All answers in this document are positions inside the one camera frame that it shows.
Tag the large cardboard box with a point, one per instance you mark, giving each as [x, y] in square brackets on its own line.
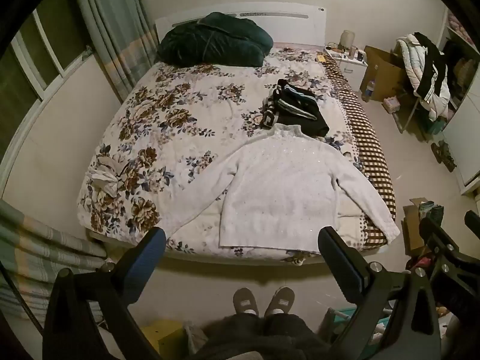
[386, 73]

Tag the white wardrobe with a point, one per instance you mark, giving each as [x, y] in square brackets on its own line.
[463, 127]

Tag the person's dark trousers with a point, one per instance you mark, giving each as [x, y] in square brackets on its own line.
[262, 337]

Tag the crumpled white cloth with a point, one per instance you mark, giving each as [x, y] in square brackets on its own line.
[107, 176]

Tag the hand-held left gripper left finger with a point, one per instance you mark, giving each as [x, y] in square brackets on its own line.
[144, 257]

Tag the person's right grey slipper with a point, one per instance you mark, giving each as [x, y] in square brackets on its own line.
[279, 300]

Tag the tissue pack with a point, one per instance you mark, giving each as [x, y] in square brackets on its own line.
[391, 105]

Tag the white knitted sweater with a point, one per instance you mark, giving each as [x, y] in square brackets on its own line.
[281, 195]

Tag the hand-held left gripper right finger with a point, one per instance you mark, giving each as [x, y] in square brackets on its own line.
[337, 260]

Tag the small cup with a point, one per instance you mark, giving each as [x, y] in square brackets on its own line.
[353, 51]

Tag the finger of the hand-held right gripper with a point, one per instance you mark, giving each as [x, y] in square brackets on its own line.
[437, 236]
[473, 220]

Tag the small open cardboard box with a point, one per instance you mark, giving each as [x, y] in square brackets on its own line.
[412, 225]

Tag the pair of brown slippers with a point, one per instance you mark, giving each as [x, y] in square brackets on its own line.
[444, 155]

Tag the person's left grey slipper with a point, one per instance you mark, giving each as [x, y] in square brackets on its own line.
[245, 300]

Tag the white bed headboard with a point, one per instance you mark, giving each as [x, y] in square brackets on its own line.
[296, 22]

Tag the white nightstand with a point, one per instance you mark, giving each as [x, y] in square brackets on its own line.
[350, 71]

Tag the white framed window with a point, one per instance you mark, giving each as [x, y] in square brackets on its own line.
[33, 67]

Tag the black jacket with white stripe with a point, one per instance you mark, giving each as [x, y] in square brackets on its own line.
[431, 71]

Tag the chair with piled clothes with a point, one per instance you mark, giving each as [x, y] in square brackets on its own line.
[408, 65]

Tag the person's grey slipper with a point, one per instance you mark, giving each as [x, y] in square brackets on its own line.
[279, 300]
[245, 300]

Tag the brown checked bedsheet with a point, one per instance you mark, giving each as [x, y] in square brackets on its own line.
[365, 127]

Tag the green striped curtain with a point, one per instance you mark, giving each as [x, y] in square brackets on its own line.
[41, 247]
[116, 33]

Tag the yellow box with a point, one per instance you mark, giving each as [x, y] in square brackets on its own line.
[161, 339]

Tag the beige jar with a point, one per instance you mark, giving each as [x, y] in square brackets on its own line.
[347, 39]

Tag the dark green duvet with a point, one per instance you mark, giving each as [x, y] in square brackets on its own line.
[213, 41]

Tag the metal chair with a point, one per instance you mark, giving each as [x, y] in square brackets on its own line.
[410, 114]

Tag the floral bed blanket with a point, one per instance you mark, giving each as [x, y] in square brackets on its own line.
[180, 93]

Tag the plastic bottle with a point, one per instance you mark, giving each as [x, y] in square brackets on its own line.
[369, 90]

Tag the black striped garment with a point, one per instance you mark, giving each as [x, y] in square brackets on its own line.
[303, 110]

